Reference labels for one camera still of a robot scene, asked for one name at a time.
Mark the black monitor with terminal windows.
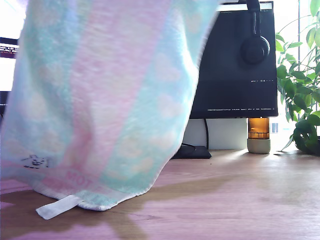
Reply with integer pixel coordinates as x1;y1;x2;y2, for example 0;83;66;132
0;0;28;118

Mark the black Huawei monitor on stand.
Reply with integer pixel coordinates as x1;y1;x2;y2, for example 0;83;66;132
172;1;279;160

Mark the black monitor power cable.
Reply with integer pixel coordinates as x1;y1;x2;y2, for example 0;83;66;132
203;118;210;150

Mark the black over-ear headphones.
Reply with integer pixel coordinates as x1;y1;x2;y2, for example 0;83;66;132
239;0;271;65

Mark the amber glass jar grey base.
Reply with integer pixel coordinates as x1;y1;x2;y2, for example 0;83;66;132
246;117;271;155

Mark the white pastel striped tea towel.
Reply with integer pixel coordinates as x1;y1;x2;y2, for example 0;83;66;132
0;0;221;221

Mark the green potted leafy plant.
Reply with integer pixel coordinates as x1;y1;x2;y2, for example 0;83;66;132
274;0;320;157

